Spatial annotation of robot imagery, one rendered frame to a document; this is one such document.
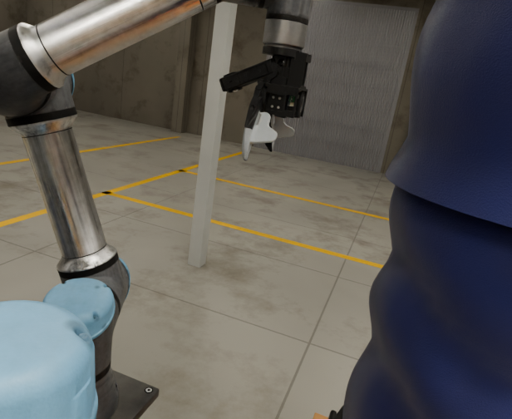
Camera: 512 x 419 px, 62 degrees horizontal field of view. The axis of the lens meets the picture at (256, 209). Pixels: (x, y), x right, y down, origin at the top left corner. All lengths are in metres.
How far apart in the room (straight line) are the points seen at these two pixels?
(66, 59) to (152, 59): 11.39
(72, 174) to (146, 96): 11.33
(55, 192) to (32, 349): 0.64
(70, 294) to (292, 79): 0.54
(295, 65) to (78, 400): 0.67
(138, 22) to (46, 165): 0.32
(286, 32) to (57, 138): 0.44
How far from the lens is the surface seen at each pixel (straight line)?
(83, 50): 0.67
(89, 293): 0.81
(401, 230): 0.37
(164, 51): 11.88
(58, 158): 0.83
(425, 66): 0.35
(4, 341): 0.23
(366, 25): 10.23
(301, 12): 0.79
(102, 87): 12.99
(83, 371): 0.22
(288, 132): 0.87
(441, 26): 0.36
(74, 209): 0.85
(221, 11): 3.49
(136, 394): 0.95
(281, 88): 0.78
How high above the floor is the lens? 1.67
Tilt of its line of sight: 17 degrees down
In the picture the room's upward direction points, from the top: 9 degrees clockwise
